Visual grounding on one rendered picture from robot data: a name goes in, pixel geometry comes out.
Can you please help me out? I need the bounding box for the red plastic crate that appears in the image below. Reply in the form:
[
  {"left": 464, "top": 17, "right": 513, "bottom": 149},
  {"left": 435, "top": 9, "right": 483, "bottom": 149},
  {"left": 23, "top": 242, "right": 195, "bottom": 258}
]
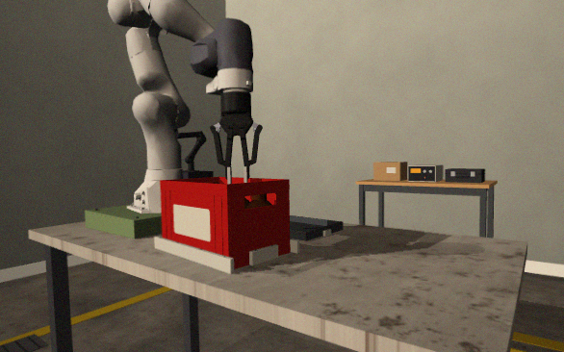
[{"left": 160, "top": 177, "right": 291, "bottom": 269}]

